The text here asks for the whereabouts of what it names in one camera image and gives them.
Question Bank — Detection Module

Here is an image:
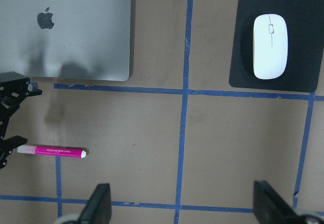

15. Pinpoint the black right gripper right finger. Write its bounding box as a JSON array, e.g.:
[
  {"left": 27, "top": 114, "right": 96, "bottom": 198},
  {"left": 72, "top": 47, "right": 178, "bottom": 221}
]
[{"left": 253, "top": 180, "right": 301, "bottom": 224}]

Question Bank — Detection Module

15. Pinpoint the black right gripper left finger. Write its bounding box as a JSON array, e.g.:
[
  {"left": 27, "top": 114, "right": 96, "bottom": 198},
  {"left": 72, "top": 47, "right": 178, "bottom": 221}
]
[{"left": 76, "top": 183, "right": 112, "bottom": 224}]

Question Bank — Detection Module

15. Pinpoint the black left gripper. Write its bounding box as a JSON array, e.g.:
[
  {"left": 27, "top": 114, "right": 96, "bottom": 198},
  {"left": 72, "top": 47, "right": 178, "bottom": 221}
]
[{"left": 1, "top": 71, "right": 43, "bottom": 169}]

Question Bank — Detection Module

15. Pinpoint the pink marker pen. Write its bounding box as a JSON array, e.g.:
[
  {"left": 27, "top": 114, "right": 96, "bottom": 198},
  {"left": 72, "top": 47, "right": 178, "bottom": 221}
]
[{"left": 17, "top": 145, "right": 87, "bottom": 159}]

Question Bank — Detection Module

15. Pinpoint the white computer mouse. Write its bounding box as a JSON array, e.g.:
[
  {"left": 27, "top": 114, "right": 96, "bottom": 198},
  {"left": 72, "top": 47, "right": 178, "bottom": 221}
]
[{"left": 253, "top": 14, "right": 289, "bottom": 80}]

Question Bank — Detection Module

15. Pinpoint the black mousepad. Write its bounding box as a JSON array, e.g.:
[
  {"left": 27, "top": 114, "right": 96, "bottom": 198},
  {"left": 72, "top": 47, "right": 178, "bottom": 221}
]
[{"left": 229, "top": 0, "right": 323, "bottom": 92}]

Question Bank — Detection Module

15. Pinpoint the silver laptop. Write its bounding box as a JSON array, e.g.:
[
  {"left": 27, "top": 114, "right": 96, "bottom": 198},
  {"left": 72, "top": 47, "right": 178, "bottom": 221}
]
[{"left": 1, "top": 0, "right": 132, "bottom": 81}]

